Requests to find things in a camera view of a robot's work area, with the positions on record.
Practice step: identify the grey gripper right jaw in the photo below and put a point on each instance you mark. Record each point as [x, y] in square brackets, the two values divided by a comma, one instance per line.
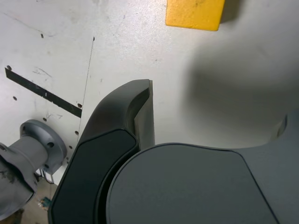
[187, 186]

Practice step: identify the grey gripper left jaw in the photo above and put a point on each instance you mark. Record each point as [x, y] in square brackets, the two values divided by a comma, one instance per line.
[98, 158]

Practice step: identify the yellow cube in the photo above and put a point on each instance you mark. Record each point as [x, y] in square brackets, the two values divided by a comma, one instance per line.
[194, 14]

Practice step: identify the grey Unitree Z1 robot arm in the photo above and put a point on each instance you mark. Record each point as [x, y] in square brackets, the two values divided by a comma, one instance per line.
[21, 151]

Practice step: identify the black tape strip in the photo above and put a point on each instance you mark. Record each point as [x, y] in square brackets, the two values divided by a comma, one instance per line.
[42, 93]

